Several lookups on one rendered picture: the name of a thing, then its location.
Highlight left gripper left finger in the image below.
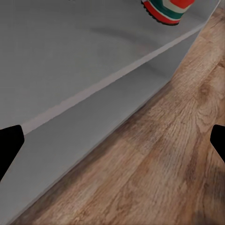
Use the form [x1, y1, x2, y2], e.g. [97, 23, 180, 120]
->
[0, 124, 24, 180]

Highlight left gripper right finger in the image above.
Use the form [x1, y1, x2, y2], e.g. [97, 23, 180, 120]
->
[210, 124, 225, 162]

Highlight gym shoe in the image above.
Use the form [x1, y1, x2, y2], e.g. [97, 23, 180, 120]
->
[141, 0, 195, 26]

